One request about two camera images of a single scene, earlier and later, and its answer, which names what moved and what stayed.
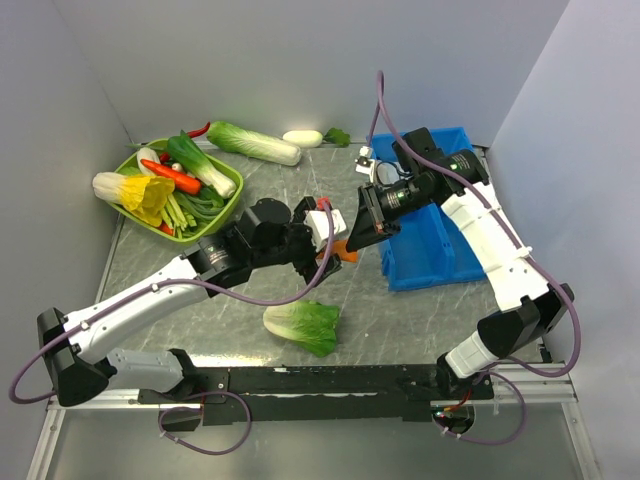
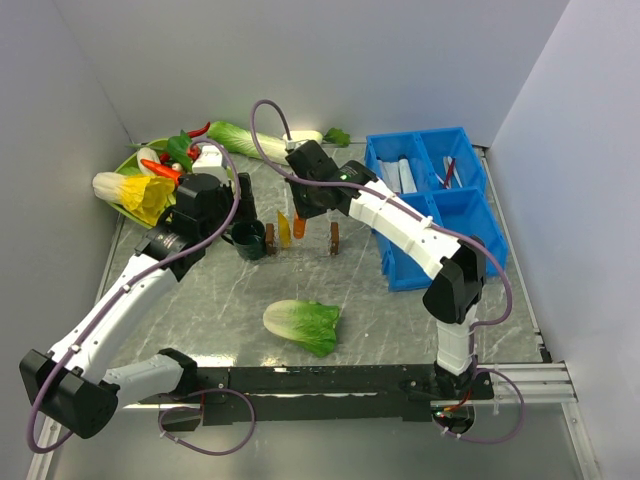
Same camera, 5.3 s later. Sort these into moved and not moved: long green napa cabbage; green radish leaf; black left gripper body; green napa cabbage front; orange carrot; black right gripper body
Moved: black right gripper body; black left gripper body
Not moved: green napa cabbage front; orange carrot; long green napa cabbage; green radish leaf
